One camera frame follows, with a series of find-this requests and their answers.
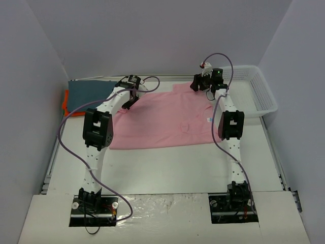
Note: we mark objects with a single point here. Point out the pink t-shirt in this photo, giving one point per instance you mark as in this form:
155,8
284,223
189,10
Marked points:
179,117

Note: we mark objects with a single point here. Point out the folded teal blue t-shirt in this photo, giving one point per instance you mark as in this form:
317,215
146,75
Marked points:
85,91

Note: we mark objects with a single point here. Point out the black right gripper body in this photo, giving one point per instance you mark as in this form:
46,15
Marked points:
198,82

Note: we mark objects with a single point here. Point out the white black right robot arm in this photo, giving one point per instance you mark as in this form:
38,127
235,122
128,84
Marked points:
229,131

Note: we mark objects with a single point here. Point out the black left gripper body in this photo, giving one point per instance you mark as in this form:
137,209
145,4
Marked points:
131,100

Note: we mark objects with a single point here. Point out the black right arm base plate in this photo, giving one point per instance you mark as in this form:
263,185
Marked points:
222,211

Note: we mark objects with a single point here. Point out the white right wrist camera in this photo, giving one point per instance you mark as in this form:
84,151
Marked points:
206,69

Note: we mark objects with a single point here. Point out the white plastic basket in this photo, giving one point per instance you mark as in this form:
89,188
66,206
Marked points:
249,90

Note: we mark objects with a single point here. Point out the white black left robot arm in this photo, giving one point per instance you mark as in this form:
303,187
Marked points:
98,135

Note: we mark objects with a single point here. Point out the folded orange t-shirt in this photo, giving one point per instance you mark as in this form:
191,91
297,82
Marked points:
65,106

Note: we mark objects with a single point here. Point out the aluminium back table rail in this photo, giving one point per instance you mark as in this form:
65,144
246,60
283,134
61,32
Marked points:
168,77

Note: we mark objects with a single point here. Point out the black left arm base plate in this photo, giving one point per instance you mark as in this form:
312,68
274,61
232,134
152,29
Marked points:
104,216

